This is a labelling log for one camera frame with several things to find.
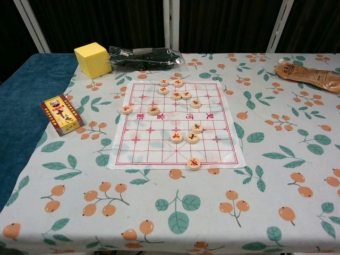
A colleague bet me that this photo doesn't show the brown sauce refill pouch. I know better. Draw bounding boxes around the brown sauce refill pouch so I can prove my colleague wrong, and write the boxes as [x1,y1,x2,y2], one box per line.
[274,58,340,94]

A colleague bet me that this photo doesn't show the floral orange-fruit tablecloth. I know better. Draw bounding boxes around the floral orange-fruit tablecloth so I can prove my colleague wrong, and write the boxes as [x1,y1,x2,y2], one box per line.
[0,53,340,255]

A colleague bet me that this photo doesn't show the yellow foam block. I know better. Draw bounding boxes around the yellow foam block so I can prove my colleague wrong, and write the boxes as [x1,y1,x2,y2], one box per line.
[73,45,113,80]

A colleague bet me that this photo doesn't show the black gloves in plastic bag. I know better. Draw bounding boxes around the black gloves in plastic bag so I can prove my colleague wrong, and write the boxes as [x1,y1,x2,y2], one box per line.
[107,45,184,72]

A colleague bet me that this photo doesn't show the black pleated curtain panel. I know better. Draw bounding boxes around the black pleated curtain panel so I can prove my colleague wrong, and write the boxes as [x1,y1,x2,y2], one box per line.
[178,0,279,54]
[0,0,40,83]
[26,0,165,54]
[281,0,340,55]

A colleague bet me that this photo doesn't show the red yellow card box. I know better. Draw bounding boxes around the red yellow card box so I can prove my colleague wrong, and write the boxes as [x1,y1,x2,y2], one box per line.
[39,93,86,137]

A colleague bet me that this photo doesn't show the white metal frame post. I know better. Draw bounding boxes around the white metal frame post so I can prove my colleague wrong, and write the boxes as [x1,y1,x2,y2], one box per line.
[163,0,180,54]
[267,0,295,54]
[13,0,51,54]

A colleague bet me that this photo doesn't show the white chinese chess board sheet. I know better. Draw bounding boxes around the white chinese chess board sheet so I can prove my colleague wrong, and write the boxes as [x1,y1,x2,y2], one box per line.
[106,79,247,171]

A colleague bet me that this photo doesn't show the blue table cloth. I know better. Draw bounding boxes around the blue table cloth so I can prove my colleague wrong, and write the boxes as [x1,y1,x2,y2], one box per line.
[0,53,78,211]

